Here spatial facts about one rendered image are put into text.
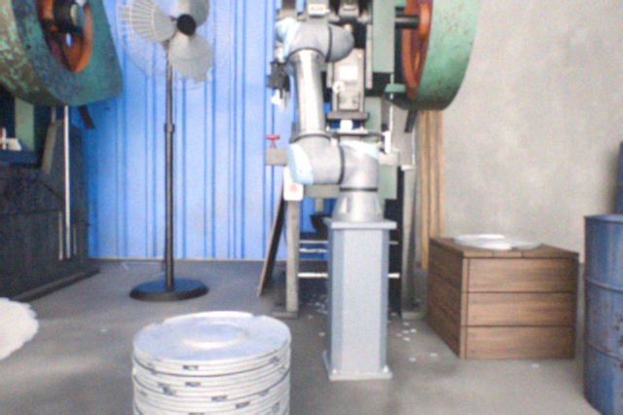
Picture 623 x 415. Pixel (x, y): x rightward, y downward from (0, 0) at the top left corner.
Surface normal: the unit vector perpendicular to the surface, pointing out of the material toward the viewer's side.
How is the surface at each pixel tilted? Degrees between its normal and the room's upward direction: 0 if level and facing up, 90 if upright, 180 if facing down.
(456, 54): 128
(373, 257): 90
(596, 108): 90
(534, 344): 90
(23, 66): 136
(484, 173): 90
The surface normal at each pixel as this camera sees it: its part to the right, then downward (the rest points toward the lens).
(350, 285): 0.10, 0.05
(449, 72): 0.01, 0.76
